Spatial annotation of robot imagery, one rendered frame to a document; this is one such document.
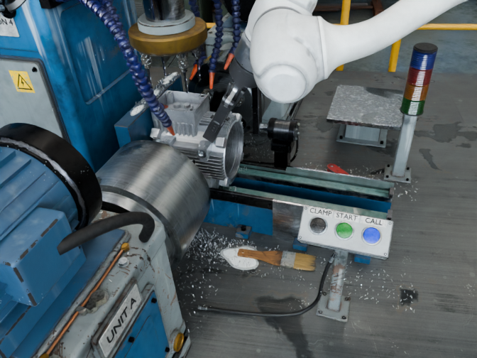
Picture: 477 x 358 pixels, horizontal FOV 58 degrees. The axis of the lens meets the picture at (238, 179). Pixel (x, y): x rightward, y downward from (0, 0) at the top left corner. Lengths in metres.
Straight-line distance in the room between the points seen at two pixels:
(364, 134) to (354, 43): 0.87
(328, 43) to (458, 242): 0.74
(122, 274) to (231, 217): 0.58
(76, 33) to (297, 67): 0.59
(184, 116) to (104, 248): 0.48
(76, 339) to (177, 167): 0.41
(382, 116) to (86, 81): 0.94
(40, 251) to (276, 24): 0.48
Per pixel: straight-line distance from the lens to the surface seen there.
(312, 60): 0.69
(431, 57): 1.25
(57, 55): 1.03
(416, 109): 1.31
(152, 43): 0.98
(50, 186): 0.60
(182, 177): 0.88
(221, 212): 1.19
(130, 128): 1.05
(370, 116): 1.52
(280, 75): 0.67
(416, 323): 1.07
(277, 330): 1.01
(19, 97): 1.15
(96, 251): 0.70
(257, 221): 1.17
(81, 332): 0.63
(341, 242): 0.84
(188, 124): 1.09
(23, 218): 0.56
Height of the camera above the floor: 1.65
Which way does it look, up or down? 38 degrees down
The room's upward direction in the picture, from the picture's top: 4 degrees counter-clockwise
